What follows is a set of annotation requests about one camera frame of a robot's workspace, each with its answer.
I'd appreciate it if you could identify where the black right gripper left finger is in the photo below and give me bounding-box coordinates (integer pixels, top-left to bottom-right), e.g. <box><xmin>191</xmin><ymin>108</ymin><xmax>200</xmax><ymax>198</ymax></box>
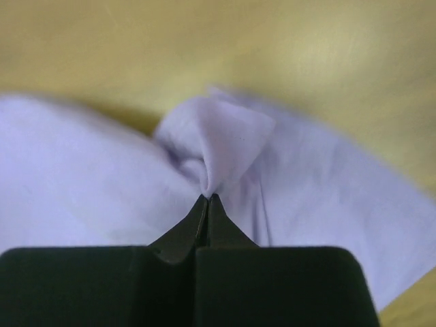
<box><xmin>1</xmin><ymin>197</ymin><xmax>208</xmax><ymax>326</ymax></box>

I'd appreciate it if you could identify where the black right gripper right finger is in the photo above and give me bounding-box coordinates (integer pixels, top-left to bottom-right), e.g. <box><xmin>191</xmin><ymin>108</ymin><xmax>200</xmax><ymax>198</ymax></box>
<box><xmin>196</xmin><ymin>195</ymin><xmax>379</xmax><ymax>326</ymax></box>

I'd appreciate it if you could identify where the lavender t shirt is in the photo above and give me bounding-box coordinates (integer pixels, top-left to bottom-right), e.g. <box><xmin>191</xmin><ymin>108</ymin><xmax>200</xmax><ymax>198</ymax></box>
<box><xmin>1</xmin><ymin>90</ymin><xmax>435</xmax><ymax>310</ymax></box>

